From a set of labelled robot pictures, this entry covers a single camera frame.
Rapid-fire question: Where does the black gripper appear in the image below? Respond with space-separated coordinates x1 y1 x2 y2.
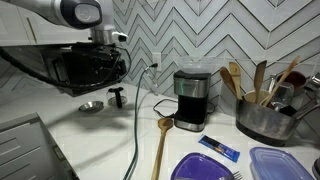
71 42 128 84

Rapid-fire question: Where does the glass coffee pot black handle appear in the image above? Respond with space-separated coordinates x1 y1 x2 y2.
106 86 129 109

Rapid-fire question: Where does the black steel coffeemaker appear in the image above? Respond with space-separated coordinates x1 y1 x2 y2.
173 56 214 133

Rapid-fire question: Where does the steel utensil pot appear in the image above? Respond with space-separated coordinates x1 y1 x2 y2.
235 89 301 147

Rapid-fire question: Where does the small steel bowl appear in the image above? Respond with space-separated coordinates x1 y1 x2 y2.
78 100 105 115

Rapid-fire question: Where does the long wooden spoon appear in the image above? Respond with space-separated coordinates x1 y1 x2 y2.
150 117 174 180

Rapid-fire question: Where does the slotted wooden spatula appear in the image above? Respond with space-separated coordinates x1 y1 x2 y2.
228 61 243 100

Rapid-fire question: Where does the purple plate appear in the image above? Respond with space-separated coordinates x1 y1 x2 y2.
170 152 234 180

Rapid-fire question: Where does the blue snack packet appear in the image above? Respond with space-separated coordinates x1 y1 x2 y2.
198 134 241 163

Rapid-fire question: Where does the wooden turner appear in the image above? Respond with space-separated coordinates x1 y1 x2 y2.
253 59 268 103

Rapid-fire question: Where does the metal fork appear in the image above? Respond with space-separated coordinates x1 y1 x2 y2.
173 170 244 180

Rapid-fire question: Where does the brown ladle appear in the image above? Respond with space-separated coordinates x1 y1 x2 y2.
276 70 308 93

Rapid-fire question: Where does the clear container with blue lid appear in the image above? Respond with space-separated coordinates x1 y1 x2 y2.
249 146 316 180

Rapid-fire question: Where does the shiny metal utensil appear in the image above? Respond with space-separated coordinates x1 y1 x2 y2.
303 72 320 93

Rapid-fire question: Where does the white wall outlet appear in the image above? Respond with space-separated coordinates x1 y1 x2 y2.
151 52 163 72

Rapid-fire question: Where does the black coffeemaker power cord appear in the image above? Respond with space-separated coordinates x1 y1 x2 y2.
152 98 216 119

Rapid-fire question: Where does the black robot cable hose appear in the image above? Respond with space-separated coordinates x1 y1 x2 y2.
0 46 133 89

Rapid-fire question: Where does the dark green cable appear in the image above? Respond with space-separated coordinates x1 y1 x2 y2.
122 63 158 180

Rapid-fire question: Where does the grey base cabinet brass handle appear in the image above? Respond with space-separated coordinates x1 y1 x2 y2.
0 112 81 180

